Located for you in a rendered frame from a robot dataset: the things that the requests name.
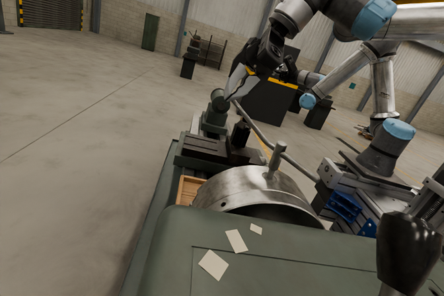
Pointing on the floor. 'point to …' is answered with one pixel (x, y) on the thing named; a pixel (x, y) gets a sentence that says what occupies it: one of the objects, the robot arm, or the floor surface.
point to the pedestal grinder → (2, 12)
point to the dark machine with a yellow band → (269, 96)
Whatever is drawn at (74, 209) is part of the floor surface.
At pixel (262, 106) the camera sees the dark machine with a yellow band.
